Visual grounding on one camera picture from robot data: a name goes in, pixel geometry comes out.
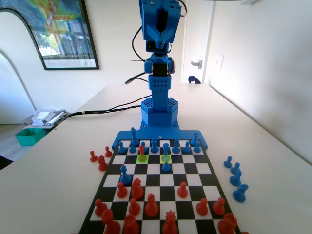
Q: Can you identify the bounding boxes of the blue queen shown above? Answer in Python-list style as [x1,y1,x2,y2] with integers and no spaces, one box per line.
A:
[162,143,171,162]

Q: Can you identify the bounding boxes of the row of blue chess pieces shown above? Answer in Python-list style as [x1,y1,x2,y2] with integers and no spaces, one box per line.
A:
[130,127,138,146]

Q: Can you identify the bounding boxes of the black camera cable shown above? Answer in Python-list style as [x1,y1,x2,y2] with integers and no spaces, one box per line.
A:
[125,24,150,85]

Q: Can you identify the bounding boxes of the red queen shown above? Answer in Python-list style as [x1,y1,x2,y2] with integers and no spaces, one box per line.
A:
[161,210,178,234]

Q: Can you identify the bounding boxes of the blue bishop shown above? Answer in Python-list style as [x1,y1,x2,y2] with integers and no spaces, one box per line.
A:
[118,164,132,186]
[171,137,181,154]

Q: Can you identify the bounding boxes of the white wall switch plate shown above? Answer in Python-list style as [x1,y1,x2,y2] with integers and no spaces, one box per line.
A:
[214,54,225,71]

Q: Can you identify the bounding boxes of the red white black servo wires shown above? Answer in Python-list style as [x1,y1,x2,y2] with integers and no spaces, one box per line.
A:
[180,1,189,18]

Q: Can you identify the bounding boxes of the green plastic bin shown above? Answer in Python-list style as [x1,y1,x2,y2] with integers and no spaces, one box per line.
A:
[15,128,47,147]

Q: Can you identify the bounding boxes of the framed poster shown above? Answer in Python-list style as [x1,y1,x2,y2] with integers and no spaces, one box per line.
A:
[0,0,100,71]

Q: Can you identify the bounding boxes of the red rook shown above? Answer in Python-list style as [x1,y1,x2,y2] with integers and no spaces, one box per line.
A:
[217,213,238,234]
[101,209,121,234]

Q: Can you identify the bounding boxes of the white door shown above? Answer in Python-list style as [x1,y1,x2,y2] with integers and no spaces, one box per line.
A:
[182,0,215,85]

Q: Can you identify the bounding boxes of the black cable bundle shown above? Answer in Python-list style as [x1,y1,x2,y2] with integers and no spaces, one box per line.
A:
[54,96,148,130]

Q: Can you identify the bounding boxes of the black white chessboard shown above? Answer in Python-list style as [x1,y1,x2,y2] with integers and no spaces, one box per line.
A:
[78,138,242,234]

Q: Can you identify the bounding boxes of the white arched panel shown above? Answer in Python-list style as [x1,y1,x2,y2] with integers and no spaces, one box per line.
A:
[0,9,46,125]

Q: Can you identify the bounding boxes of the red bishop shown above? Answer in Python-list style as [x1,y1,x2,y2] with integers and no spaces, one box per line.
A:
[145,193,159,217]
[138,144,148,163]

